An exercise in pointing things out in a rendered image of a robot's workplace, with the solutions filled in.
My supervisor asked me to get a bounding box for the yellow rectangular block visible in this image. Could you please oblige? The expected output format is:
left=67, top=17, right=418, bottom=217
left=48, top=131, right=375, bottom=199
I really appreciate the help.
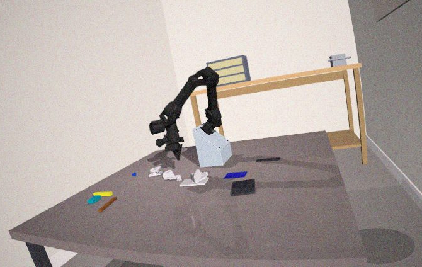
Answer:
left=93, top=191, right=113, bottom=196

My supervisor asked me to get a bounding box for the orange long bar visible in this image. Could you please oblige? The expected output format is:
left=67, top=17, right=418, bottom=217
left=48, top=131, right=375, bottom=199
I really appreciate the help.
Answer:
left=98, top=197, right=117, bottom=212

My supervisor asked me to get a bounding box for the cyan rectangular block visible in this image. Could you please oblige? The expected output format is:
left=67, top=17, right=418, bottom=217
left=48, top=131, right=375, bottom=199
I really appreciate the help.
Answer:
left=88, top=195, right=101, bottom=203

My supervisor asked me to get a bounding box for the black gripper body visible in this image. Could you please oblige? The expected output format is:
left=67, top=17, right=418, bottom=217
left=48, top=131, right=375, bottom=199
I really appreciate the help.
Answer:
left=165, top=129, right=184, bottom=151

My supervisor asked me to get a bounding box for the blue rectangular plate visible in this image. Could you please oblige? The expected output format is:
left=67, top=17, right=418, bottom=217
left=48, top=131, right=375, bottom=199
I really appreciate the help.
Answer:
left=225, top=171, right=247, bottom=178

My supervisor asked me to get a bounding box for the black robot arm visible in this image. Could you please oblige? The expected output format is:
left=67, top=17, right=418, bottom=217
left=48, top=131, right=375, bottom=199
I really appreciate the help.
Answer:
left=149, top=67, right=222, bottom=148

